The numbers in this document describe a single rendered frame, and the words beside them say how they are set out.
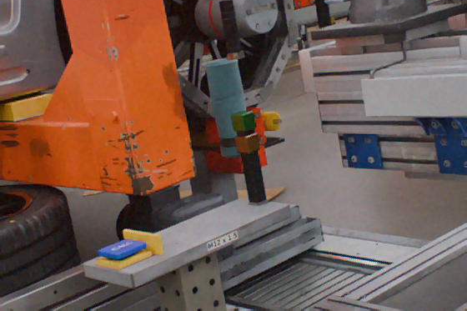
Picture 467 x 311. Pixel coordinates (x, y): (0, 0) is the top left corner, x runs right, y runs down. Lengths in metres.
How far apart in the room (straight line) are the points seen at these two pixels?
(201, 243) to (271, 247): 0.89
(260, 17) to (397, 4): 0.71
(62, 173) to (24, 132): 0.17
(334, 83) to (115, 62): 0.47
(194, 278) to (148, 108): 0.39
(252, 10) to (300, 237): 0.76
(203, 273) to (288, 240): 0.90
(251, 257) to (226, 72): 0.59
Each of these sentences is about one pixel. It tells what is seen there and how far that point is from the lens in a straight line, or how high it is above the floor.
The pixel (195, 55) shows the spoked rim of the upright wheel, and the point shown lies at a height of 0.75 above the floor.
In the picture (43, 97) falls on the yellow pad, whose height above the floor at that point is 0.72.
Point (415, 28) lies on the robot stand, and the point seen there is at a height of 0.79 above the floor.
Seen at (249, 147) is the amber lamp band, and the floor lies 0.58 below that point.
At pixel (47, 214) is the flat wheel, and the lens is 2.14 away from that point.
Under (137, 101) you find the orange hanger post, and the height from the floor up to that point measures 0.73.
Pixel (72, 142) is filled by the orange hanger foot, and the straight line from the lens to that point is 2.17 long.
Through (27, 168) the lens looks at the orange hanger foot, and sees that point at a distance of 2.39.
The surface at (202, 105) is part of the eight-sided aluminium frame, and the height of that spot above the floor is 0.62.
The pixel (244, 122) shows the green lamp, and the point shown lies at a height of 0.64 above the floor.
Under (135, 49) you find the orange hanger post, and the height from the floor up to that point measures 0.84.
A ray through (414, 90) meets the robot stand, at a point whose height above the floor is 0.71.
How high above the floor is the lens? 0.97
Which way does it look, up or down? 10 degrees down
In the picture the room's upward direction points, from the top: 10 degrees counter-clockwise
